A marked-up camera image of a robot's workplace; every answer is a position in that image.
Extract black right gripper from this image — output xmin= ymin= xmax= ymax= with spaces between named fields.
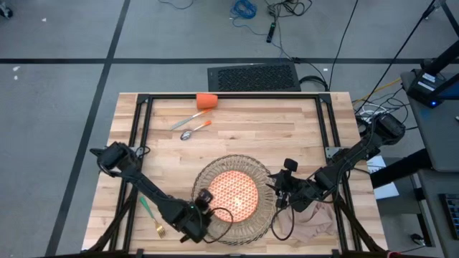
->
xmin=267 ymin=158 xmax=323 ymax=213

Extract orange white patterned plate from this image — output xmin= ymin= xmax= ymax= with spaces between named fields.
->
xmin=207 ymin=170 xmax=260 ymax=224

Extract beige cloth napkin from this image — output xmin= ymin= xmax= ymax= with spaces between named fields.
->
xmin=275 ymin=200 xmax=339 ymax=244

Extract round woven straw placemat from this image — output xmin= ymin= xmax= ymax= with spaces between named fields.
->
xmin=191 ymin=154 xmax=279 ymax=247

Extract orange-handled metal spoon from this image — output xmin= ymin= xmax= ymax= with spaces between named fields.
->
xmin=179 ymin=120 xmax=213 ymax=141

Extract orange-handled table knife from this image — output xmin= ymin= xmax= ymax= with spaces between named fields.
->
xmin=169 ymin=108 xmax=213 ymax=131

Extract orange plastic cup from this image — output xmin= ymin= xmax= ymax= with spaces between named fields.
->
xmin=196 ymin=92 xmax=219 ymax=110

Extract white paper sheet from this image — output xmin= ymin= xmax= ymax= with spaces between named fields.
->
xmin=366 ymin=156 xmax=400 ymax=201

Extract black floor mat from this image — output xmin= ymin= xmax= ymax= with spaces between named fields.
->
xmin=207 ymin=63 xmax=302 ymax=92

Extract white power strip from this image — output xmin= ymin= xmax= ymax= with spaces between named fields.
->
xmin=358 ymin=102 xmax=381 ymax=121

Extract black desk leg beam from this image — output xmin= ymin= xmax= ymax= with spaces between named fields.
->
xmin=369 ymin=148 xmax=433 ymax=190

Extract grey desk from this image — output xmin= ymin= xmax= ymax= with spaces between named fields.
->
xmin=400 ymin=70 xmax=459 ymax=173
xmin=417 ymin=170 xmax=459 ymax=258

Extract black box with blue light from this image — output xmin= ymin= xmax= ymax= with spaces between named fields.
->
xmin=406 ymin=69 xmax=449 ymax=108

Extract black keyboard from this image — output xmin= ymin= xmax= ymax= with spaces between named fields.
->
xmin=439 ymin=193 xmax=459 ymax=240

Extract black caster wheel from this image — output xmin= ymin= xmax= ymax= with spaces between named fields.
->
xmin=0 ymin=2 xmax=14 ymax=19

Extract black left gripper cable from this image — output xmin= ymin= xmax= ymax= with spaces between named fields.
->
xmin=204 ymin=206 xmax=235 ymax=244

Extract green-handled gold fork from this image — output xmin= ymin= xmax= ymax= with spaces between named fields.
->
xmin=139 ymin=196 xmax=166 ymax=239

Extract black metal table frame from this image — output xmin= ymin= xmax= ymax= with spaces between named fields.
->
xmin=85 ymin=92 xmax=390 ymax=258

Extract coiled black cable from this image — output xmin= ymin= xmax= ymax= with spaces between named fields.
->
xmin=299 ymin=75 xmax=330 ymax=92

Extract yellow floor cable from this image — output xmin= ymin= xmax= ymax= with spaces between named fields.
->
xmin=360 ymin=77 xmax=402 ymax=101

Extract long black floor cable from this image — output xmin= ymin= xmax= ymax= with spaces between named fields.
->
xmin=328 ymin=0 xmax=359 ymax=91

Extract tangled black floor cables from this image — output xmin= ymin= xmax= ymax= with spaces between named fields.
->
xmin=264 ymin=0 xmax=313 ymax=19

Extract blue coiled cable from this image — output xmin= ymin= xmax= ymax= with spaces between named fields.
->
xmin=229 ymin=0 xmax=258 ymax=21

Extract long black slanted cable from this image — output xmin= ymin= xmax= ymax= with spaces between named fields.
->
xmin=356 ymin=0 xmax=439 ymax=114

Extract black camera stand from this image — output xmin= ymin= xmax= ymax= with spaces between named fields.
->
xmin=420 ymin=0 xmax=459 ymax=78

